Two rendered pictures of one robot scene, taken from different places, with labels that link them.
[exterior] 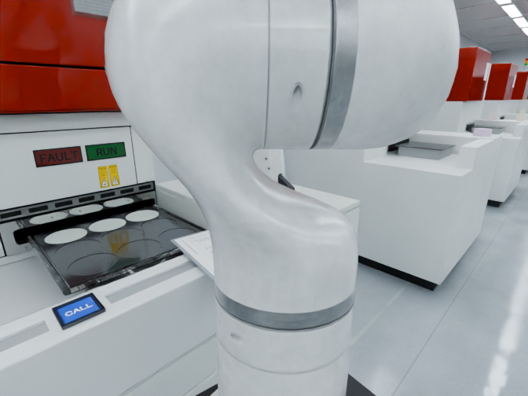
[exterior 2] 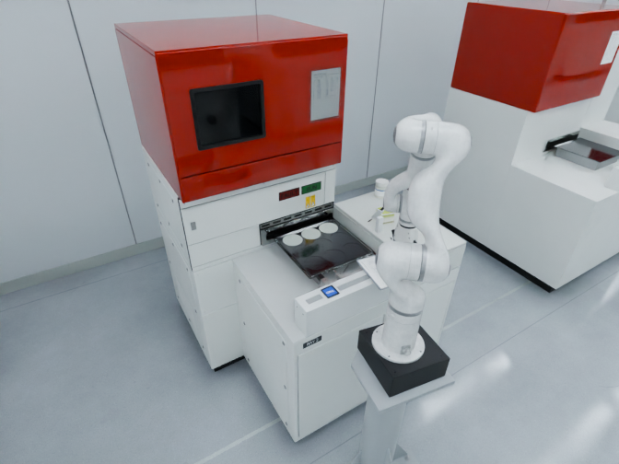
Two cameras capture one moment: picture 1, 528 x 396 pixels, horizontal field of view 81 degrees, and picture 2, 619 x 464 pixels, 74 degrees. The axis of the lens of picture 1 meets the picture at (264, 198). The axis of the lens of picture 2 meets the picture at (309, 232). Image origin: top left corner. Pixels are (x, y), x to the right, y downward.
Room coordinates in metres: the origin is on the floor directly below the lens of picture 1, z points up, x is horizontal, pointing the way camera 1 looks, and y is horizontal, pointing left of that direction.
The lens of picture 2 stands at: (-0.83, 0.07, 2.09)
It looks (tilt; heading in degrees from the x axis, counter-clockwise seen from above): 34 degrees down; 14
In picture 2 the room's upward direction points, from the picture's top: 1 degrees clockwise
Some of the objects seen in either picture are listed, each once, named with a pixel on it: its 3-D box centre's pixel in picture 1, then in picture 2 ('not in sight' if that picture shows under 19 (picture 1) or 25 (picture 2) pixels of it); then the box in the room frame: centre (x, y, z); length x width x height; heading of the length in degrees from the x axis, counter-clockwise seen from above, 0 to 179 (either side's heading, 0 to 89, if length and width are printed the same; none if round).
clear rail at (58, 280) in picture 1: (45, 260); (290, 256); (0.65, 0.52, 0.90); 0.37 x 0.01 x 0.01; 45
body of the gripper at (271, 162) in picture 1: (262, 165); (406, 232); (0.66, 0.00, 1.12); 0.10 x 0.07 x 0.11; 45
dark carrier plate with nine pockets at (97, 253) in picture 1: (122, 236); (321, 244); (0.78, 0.39, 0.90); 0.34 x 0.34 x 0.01; 45
